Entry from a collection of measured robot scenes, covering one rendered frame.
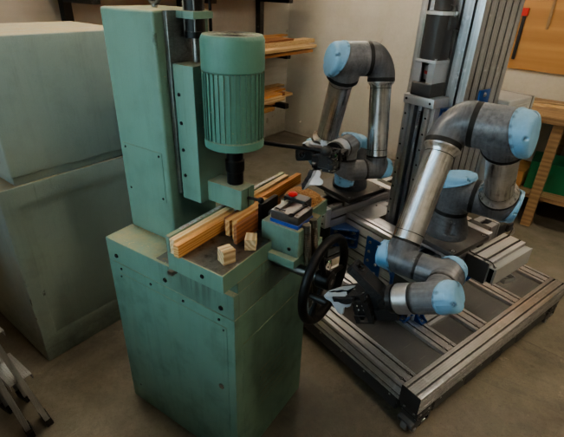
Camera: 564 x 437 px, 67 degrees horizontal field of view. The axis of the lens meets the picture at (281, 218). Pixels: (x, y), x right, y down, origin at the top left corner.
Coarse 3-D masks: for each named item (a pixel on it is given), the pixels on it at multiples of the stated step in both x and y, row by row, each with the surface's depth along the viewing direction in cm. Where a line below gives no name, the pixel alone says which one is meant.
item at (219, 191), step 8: (224, 176) 139; (208, 184) 137; (216, 184) 135; (224, 184) 134; (248, 184) 135; (208, 192) 138; (216, 192) 136; (224, 192) 134; (232, 192) 132; (240, 192) 130; (248, 192) 133; (216, 200) 138; (224, 200) 135; (232, 200) 133; (240, 200) 132; (248, 200) 135; (240, 208) 133
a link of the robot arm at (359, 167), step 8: (344, 160) 154; (352, 160) 154; (360, 160) 159; (344, 168) 155; (352, 168) 156; (360, 168) 157; (336, 176) 158; (344, 176) 157; (352, 176) 157; (360, 176) 158; (336, 184) 160; (344, 184) 158; (352, 184) 159
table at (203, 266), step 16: (320, 208) 155; (208, 240) 130; (224, 240) 130; (320, 240) 139; (192, 256) 122; (208, 256) 122; (240, 256) 123; (256, 256) 126; (272, 256) 130; (288, 256) 129; (192, 272) 121; (208, 272) 117; (224, 272) 116; (240, 272) 121; (224, 288) 116
